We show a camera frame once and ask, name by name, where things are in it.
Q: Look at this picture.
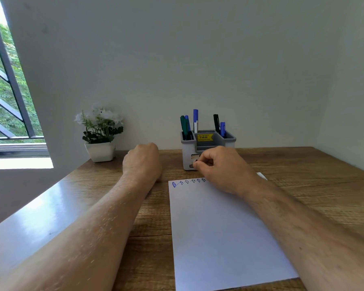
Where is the person's right forearm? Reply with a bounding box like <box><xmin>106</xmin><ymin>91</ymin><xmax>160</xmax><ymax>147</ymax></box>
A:
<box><xmin>239</xmin><ymin>178</ymin><xmax>364</xmax><ymax>291</ymax></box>

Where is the person's left forearm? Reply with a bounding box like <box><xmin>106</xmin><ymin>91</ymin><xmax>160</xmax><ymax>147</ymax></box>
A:
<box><xmin>0</xmin><ymin>174</ymin><xmax>160</xmax><ymax>291</ymax></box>

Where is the person's right hand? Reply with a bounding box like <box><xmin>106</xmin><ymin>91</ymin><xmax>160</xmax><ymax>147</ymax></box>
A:
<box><xmin>193</xmin><ymin>145</ymin><xmax>262</xmax><ymax>197</ymax></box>

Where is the grey white desk organizer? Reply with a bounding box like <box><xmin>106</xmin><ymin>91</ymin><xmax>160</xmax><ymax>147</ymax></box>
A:
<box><xmin>181</xmin><ymin>130</ymin><xmax>237</xmax><ymax>171</ymax></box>

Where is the white paper sheet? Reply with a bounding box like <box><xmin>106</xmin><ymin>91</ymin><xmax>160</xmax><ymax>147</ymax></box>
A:
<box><xmin>168</xmin><ymin>172</ymin><xmax>300</xmax><ymax>291</ymax></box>

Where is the white flower plant in pot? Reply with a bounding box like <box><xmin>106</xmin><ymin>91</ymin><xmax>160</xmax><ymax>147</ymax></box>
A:
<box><xmin>74</xmin><ymin>102</ymin><xmax>124</xmax><ymax>163</ymax></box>

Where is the person's left hand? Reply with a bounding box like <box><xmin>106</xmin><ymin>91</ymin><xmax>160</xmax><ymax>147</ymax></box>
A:
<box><xmin>123</xmin><ymin>142</ymin><xmax>163</xmax><ymax>183</ymax></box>

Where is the green marker pen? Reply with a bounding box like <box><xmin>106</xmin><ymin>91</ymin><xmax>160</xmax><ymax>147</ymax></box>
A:
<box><xmin>180</xmin><ymin>115</ymin><xmax>189</xmax><ymax>140</ymax></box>

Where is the dark metal window frame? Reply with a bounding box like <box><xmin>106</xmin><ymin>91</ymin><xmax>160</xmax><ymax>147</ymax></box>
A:
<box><xmin>0</xmin><ymin>0</ymin><xmax>46</xmax><ymax>140</ymax></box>

